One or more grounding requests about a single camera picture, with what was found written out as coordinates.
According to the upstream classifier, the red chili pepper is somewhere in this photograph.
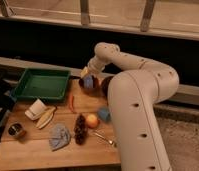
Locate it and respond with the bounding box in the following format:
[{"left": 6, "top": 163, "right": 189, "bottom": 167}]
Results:
[{"left": 68, "top": 93, "right": 75, "bottom": 113}]

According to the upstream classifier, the dark grape bunch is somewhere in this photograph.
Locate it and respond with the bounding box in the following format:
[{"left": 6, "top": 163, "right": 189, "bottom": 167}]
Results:
[{"left": 74, "top": 114, "right": 88, "bottom": 145}]

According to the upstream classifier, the silver fork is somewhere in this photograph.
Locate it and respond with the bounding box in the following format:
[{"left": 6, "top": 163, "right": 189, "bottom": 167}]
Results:
[{"left": 91, "top": 130, "right": 117, "bottom": 148}]

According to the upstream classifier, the orange apple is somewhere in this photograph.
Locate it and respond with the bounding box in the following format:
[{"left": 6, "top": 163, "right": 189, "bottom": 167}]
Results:
[{"left": 86, "top": 114, "right": 99, "bottom": 129}]

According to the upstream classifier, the blue sponge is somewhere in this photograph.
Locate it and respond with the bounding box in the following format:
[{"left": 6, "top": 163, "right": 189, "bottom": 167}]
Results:
[{"left": 83, "top": 75, "right": 94, "bottom": 89}]

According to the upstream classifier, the blue crumpled cloth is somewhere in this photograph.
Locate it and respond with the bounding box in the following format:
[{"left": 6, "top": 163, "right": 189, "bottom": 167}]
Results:
[{"left": 49, "top": 123, "right": 71, "bottom": 151}]

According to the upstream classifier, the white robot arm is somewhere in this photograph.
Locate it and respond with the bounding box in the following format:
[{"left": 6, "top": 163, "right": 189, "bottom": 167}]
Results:
[{"left": 83, "top": 42, "right": 179, "bottom": 171}]

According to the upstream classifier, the blue cup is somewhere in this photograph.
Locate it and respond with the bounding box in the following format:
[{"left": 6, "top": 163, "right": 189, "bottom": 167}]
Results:
[{"left": 97, "top": 107, "right": 111, "bottom": 122}]

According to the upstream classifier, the dark red bowl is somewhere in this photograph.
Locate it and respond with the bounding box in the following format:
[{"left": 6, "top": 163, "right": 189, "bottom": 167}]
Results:
[{"left": 101, "top": 76, "right": 113, "bottom": 98}]

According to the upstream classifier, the yellow banana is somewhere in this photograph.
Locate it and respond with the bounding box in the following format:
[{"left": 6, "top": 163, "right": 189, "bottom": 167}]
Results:
[{"left": 36, "top": 106, "right": 56, "bottom": 129}]

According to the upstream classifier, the brown bowl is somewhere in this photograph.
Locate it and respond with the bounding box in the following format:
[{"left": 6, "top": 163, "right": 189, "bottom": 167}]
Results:
[{"left": 79, "top": 75, "right": 99, "bottom": 96}]

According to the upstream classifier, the green plastic tray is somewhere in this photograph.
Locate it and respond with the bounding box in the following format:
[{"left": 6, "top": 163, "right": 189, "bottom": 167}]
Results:
[{"left": 13, "top": 68, "right": 70, "bottom": 102}]

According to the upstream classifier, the small metal tin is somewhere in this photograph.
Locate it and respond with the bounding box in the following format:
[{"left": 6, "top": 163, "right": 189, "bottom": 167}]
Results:
[{"left": 8, "top": 123, "right": 26, "bottom": 139}]

